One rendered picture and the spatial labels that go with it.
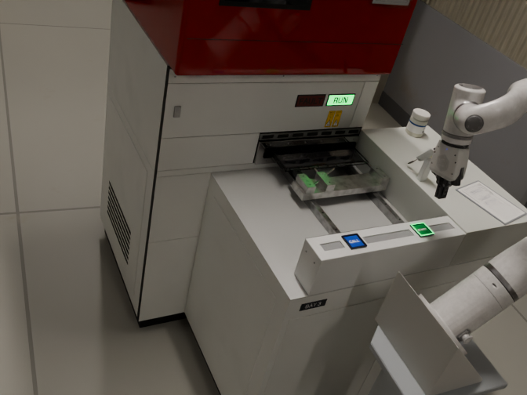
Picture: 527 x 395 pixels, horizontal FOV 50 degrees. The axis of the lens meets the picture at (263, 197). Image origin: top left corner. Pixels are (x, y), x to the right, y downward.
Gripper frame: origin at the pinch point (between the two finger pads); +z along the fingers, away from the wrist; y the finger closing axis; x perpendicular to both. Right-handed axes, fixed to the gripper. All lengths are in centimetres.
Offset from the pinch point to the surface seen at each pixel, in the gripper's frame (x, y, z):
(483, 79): 187, -155, 10
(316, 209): -19.0, -33.6, 20.5
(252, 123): -34, -59, -2
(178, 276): -52, -73, 66
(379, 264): -17.2, -0.2, 22.4
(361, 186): 2.3, -38.2, 15.9
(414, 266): -1.7, -1.0, 26.3
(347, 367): -10, -11, 74
